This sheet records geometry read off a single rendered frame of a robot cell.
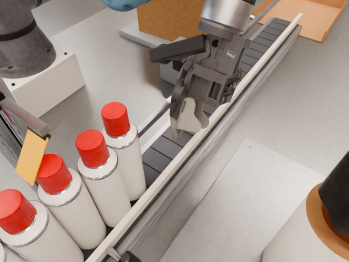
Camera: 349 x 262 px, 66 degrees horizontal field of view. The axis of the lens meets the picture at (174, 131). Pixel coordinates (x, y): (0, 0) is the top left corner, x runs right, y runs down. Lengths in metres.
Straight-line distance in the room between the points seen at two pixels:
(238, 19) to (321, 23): 0.78
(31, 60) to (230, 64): 0.46
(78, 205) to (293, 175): 0.39
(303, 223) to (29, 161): 0.29
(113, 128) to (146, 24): 0.65
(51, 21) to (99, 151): 0.91
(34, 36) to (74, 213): 0.46
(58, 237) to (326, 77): 0.80
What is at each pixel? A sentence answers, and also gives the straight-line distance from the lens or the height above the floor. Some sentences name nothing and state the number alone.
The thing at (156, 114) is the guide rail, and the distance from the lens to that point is 0.51.
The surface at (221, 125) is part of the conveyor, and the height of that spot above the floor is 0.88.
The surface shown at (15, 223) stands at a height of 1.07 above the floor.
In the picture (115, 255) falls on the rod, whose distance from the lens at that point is 0.44.
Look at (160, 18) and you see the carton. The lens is 0.92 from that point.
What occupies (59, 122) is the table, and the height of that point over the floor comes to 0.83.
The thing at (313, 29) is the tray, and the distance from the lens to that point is 1.15.
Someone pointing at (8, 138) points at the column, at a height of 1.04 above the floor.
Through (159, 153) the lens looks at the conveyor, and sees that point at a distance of 0.55.
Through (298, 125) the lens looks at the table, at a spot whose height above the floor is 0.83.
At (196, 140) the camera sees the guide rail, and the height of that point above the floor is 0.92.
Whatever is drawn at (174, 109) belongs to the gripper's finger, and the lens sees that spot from 0.47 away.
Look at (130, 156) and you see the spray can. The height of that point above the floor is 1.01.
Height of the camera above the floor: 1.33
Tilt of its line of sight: 49 degrees down
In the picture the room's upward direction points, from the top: straight up
